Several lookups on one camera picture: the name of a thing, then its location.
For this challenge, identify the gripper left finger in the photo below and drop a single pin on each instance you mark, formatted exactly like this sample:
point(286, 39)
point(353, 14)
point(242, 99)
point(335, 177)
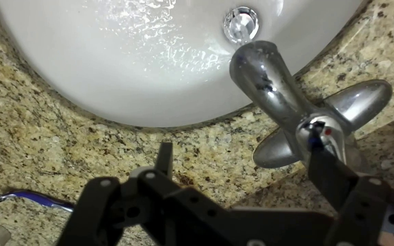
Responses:
point(139, 205)

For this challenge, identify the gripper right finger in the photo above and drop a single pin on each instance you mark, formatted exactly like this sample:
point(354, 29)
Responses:
point(357, 205)

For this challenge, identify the chrome tap lever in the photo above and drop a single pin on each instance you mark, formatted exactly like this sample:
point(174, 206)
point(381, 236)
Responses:
point(333, 136)

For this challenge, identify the chrome tap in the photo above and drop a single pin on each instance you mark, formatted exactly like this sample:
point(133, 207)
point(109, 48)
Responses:
point(268, 85)

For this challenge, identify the blue and silver tube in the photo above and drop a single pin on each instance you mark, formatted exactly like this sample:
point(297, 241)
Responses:
point(33, 198)

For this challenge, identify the white sink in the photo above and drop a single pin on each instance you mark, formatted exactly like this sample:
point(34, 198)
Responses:
point(115, 61)

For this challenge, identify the chrome sink drain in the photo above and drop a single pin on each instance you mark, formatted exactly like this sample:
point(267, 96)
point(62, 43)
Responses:
point(240, 24)

